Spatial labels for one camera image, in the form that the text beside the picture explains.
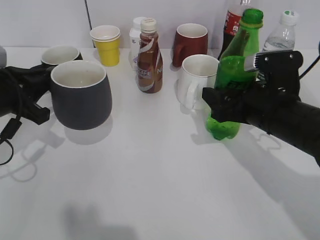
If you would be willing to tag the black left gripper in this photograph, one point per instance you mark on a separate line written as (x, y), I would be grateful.
(34, 81)

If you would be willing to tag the yellow paper cup stack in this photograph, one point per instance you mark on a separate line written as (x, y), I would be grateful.
(106, 39)

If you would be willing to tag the clear water bottle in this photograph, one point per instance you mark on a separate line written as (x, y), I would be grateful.
(283, 36)

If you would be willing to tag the brown coffee drink bottle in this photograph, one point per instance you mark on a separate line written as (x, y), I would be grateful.
(150, 62)

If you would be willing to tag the dark red ceramic mug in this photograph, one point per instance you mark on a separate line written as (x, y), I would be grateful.
(190, 39)

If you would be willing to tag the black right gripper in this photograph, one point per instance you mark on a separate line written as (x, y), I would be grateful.
(272, 101)

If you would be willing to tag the white milk drink bottle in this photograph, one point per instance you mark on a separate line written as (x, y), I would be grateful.
(135, 40)

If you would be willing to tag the black ceramic mug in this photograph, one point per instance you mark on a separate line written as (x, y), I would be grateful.
(57, 55)

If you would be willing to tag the white ceramic mug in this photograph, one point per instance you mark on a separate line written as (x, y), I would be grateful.
(197, 72)

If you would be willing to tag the dark grey ceramic mug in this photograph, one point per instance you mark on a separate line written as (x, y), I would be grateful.
(81, 94)

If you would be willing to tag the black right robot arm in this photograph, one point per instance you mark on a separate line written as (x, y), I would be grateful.
(305, 137)

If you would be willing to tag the cola bottle red label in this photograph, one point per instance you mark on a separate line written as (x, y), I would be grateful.
(231, 24)

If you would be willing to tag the green soda bottle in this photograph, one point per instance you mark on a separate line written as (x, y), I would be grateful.
(230, 72)

